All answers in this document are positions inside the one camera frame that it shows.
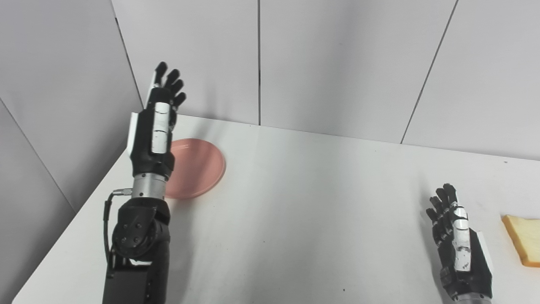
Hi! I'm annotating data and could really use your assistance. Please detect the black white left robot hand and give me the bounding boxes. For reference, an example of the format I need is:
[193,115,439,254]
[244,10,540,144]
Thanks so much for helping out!
[127,62,187,178]

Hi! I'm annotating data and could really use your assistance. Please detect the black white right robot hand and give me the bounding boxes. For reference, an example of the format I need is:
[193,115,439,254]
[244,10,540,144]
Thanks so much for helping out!
[425,183,494,302]

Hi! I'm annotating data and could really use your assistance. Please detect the pink round plate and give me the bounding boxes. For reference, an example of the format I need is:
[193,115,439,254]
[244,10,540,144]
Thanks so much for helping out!
[164,138,227,200]

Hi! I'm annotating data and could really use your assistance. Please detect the slice of white bread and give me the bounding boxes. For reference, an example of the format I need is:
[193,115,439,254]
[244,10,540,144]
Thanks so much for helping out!
[501,214,540,268]

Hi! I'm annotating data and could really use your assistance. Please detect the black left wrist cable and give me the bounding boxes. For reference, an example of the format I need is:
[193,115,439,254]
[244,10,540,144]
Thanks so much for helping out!
[103,188,135,279]

